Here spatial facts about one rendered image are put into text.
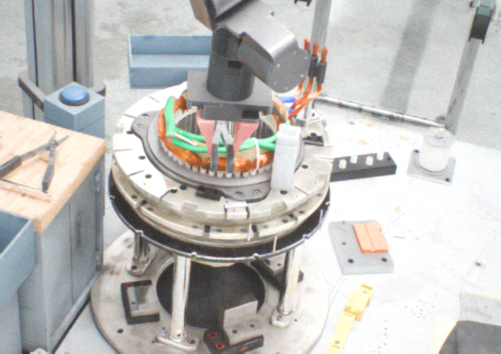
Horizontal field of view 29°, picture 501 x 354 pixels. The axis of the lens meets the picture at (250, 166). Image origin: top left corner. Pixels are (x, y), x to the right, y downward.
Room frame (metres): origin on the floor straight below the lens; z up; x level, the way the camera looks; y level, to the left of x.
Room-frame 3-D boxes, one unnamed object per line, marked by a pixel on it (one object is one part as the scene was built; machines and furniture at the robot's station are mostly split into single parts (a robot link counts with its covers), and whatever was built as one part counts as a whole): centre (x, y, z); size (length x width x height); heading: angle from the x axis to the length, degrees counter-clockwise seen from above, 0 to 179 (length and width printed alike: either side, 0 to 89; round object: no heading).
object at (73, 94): (1.30, 0.30, 1.04); 0.04 x 0.04 x 0.01
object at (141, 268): (1.17, 0.16, 0.81); 0.07 x 0.03 x 0.01; 162
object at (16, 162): (1.03, 0.33, 1.09); 0.04 x 0.01 x 0.02; 151
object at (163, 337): (1.01, 0.08, 0.81); 0.07 x 0.03 x 0.01; 72
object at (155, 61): (1.43, 0.11, 0.92); 0.25 x 0.11 x 0.28; 102
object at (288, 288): (1.10, -0.08, 0.91); 0.02 x 0.02 x 0.21
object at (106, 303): (1.14, 0.04, 0.80); 0.39 x 0.39 x 0.01
